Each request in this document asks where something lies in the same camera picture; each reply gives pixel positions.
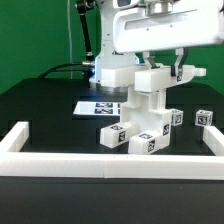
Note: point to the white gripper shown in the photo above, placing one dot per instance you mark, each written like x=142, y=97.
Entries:
x=191, y=23

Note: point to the white chair back frame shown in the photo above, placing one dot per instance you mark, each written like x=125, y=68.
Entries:
x=147, y=86

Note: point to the white chair seat block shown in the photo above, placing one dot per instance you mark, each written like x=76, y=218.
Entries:
x=146, y=112

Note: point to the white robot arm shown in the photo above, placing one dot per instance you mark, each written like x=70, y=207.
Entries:
x=108, y=56

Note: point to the white tagged cube near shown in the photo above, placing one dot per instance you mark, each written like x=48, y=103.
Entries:
x=177, y=117

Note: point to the white tagged cube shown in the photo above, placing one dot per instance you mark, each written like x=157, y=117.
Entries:
x=203, y=118
x=177, y=117

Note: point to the white tagged cube far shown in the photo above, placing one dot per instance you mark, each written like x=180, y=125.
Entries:
x=203, y=118

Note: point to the white tag marker sheet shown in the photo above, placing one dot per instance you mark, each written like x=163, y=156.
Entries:
x=97, y=108

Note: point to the white U-shaped fence frame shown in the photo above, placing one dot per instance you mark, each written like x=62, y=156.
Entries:
x=15, y=162

